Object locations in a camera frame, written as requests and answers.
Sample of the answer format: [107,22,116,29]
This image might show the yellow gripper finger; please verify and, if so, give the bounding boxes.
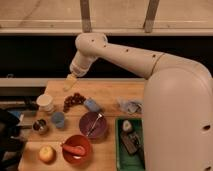
[63,74,77,91]

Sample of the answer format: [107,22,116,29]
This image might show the dark red grape bunch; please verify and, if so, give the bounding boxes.
[63,93,86,113]

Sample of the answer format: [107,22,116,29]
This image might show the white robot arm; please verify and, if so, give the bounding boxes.
[70,33,213,171]

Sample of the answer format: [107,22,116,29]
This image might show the white plastic cup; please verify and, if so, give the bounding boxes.
[36,94,54,114]

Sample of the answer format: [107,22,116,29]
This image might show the blue plastic cup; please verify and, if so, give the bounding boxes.
[51,112,65,128]

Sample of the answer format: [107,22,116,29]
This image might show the small metal cup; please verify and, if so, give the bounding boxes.
[33,119,49,135]

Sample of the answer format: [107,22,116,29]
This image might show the blue sponge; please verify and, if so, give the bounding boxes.
[84,98,101,112]

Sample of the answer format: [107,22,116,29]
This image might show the metal spoon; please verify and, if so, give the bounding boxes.
[86,113,103,136]

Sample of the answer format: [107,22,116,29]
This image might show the red bowl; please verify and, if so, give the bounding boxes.
[61,135,92,165]

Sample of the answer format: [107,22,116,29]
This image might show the crumpled light blue cloth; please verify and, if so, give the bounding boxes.
[117,99,143,115]

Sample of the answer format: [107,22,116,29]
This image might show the red sausage toy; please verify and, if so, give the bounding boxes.
[61,143,86,156]

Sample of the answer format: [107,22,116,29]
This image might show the small round white object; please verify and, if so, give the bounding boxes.
[122,120,133,133]

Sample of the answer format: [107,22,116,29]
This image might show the yellow apple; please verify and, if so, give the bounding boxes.
[38,145,55,163]

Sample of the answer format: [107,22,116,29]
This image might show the black object at left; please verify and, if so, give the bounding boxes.
[0,108,24,171]

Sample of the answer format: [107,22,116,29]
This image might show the green plastic tray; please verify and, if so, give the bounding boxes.
[115,117,145,171]

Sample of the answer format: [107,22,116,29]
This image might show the black handled tool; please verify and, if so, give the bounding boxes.
[120,131,144,158]

